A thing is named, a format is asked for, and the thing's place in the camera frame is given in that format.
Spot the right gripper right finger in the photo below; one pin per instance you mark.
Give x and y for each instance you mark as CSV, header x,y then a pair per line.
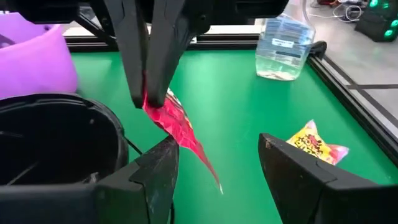
x,y
304,193

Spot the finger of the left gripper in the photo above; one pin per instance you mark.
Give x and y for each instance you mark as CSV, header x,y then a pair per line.
x,y
168,46
133,46

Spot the red Skittles candy pack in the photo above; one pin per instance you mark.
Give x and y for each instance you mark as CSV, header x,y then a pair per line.
x,y
174,124

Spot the yellow Sour Patch candy pack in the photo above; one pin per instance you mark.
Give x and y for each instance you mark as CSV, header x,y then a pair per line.
x,y
311,144

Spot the black pumpkin bucket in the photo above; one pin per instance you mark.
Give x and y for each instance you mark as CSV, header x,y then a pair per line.
x,y
62,140

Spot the black aluminium table frame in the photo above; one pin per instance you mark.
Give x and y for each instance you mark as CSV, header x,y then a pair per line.
x,y
227,43

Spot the green table mat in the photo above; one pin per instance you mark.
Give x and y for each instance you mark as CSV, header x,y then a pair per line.
x,y
233,102

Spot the purple pumpkin bucket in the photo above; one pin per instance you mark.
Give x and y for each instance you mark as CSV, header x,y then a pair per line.
x,y
31,62

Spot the black computer green lights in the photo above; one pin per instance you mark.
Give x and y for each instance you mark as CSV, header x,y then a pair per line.
x,y
373,25

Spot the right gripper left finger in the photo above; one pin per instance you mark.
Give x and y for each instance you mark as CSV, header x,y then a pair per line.
x,y
140,199

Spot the clear spray bottle red nozzle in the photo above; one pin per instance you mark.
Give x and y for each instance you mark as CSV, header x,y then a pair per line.
x,y
283,53

